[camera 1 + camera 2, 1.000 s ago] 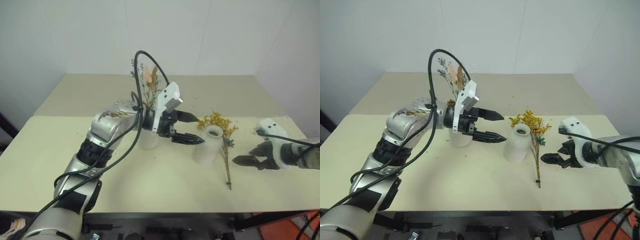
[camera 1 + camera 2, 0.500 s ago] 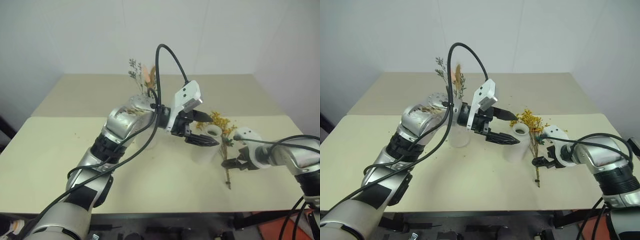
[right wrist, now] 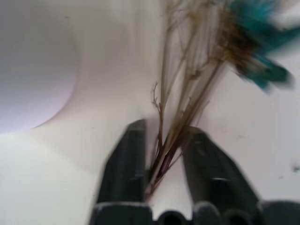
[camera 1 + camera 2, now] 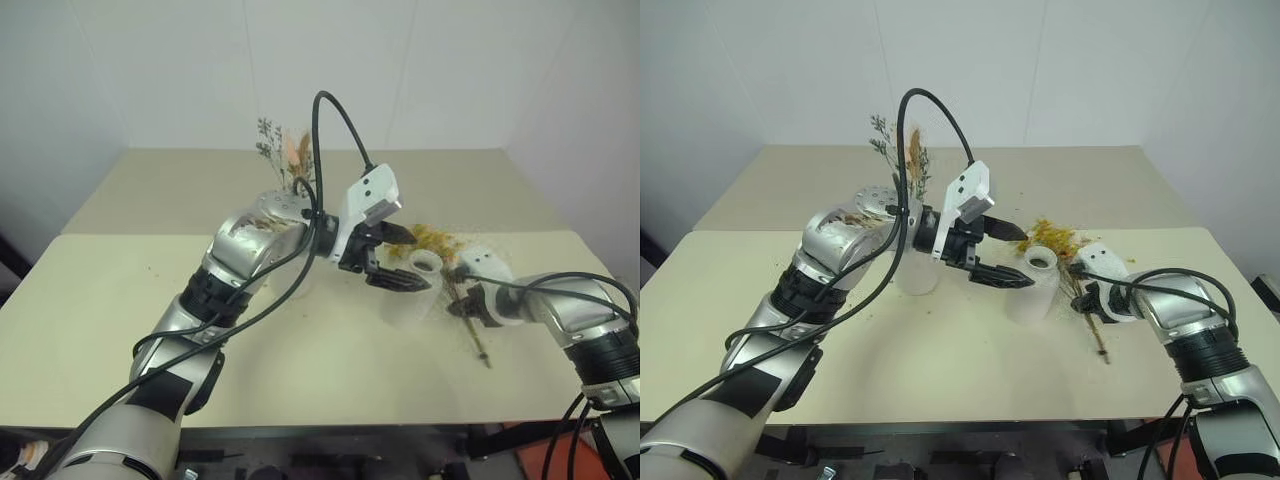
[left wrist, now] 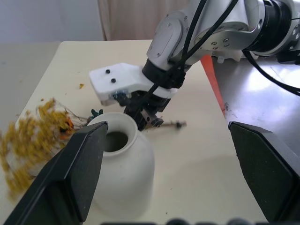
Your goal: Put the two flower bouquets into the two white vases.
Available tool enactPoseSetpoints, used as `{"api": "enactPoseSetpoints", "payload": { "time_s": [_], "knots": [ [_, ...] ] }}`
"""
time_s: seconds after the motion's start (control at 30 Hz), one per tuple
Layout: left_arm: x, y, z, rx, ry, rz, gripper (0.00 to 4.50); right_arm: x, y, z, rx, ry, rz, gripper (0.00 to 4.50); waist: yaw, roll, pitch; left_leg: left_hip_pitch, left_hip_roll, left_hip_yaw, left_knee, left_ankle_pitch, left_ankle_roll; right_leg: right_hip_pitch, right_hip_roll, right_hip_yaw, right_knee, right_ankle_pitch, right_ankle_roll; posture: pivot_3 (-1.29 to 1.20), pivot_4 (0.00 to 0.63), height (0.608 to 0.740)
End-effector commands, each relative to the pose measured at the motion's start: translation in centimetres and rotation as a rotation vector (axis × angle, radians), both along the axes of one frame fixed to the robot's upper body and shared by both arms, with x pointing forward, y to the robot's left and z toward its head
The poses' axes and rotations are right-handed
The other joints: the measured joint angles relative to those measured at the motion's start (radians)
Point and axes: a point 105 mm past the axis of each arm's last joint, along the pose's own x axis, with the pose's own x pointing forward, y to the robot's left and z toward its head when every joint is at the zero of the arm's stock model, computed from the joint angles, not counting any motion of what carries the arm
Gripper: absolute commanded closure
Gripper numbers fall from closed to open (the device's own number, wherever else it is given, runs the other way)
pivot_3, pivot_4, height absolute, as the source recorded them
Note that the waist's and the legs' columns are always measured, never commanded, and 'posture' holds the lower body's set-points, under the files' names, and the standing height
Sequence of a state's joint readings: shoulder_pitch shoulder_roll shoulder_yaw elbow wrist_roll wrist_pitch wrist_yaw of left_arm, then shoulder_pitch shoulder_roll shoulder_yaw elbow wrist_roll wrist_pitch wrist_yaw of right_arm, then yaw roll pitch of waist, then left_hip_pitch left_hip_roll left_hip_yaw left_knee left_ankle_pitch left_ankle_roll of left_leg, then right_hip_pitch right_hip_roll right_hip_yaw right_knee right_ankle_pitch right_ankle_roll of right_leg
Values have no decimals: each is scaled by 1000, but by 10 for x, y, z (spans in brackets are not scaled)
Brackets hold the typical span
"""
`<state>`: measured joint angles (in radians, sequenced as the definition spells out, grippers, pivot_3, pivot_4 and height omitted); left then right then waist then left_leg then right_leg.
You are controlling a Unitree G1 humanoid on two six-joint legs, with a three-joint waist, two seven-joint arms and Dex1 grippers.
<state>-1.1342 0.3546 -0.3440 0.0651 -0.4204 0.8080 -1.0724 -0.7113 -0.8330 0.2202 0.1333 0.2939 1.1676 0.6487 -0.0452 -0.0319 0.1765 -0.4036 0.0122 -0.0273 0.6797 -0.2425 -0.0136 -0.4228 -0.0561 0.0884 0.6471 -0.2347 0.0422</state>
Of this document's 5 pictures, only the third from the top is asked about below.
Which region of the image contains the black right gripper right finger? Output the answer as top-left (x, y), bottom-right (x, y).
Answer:
top-left (181, 126), bottom-right (263, 213)

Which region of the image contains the white ceramic vase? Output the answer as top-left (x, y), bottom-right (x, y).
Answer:
top-left (0, 0), bottom-right (235, 174)

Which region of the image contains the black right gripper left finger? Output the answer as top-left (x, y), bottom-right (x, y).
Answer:
top-left (95, 119), bottom-right (149, 205)

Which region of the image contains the teal dried flower bouquet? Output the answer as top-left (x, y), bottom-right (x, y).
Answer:
top-left (144, 0), bottom-right (296, 202)

